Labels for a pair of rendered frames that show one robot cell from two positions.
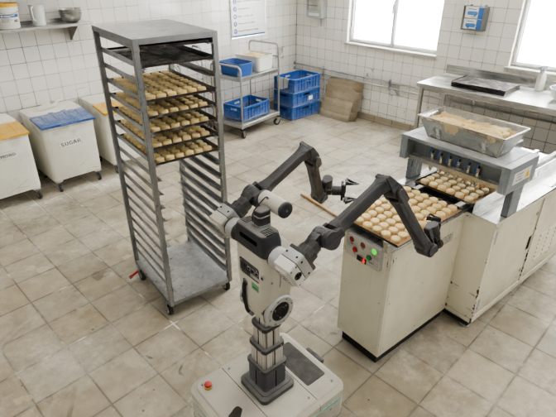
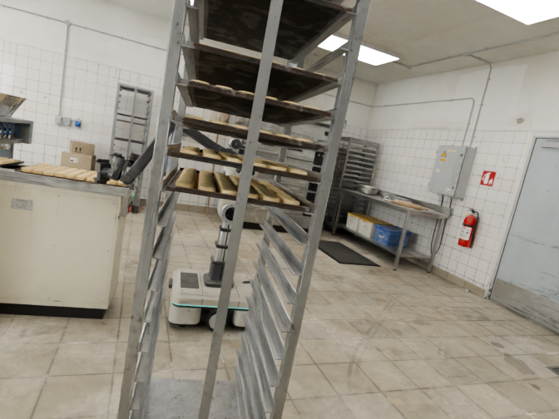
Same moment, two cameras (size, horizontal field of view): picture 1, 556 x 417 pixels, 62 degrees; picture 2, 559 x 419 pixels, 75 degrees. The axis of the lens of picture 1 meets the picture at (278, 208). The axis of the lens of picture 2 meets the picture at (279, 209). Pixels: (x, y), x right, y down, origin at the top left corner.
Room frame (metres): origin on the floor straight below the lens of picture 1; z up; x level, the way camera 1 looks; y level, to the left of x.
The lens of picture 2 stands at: (3.88, 1.37, 1.28)
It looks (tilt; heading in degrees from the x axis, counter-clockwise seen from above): 9 degrees down; 203
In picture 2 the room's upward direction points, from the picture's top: 11 degrees clockwise
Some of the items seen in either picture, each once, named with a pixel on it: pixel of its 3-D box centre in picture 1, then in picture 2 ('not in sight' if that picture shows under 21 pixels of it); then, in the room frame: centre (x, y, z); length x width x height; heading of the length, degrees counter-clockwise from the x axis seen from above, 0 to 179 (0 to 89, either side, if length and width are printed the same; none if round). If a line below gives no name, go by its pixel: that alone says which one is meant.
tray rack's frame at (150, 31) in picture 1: (170, 171); (222, 242); (2.78, 0.71, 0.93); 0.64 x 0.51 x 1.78; 36
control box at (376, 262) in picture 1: (364, 251); (127, 203); (2.09, -0.47, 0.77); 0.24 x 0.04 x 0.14; 39
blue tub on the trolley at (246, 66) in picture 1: (236, 67); not in sight; (6.16, 0.54, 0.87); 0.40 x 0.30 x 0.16; 48
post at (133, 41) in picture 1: (155, 192); (269, 221); (2.40, 0.71, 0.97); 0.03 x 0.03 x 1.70; 36
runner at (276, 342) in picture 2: (146, 212); (263, 308); (2.66, 0.87, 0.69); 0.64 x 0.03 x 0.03; 36
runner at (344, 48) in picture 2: (124, 73); (310, 66); (2.66, 0.87, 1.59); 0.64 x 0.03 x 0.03; 36
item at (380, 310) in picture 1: (399, 272); (61, 242); (2.32, -0.75, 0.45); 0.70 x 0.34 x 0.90; 129
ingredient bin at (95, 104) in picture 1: (120, 131); not in sight; (5.10, 1.82, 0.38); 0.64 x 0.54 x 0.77; 42
